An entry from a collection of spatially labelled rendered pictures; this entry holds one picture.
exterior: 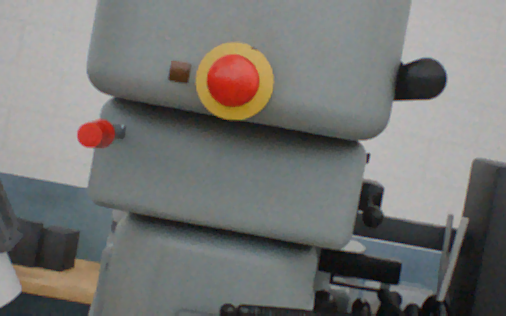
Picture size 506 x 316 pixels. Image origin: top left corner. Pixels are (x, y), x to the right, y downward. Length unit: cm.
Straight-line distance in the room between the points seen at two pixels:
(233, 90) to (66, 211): 460
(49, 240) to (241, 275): 394
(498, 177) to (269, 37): 51
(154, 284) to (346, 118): 26
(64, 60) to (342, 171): 447
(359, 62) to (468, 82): 447
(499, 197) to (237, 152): 44
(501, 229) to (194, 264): 44
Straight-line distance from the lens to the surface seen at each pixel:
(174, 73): 92
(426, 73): 95
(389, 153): 536
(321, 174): 102
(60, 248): 497
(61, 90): 545
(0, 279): 82
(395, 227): 144
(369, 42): 93
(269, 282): 106
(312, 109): 92
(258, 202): 102
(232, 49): 90
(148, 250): 107
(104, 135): 90
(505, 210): 137
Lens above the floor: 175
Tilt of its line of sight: 3 degrees down
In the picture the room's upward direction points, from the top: 10 degrees clockwise
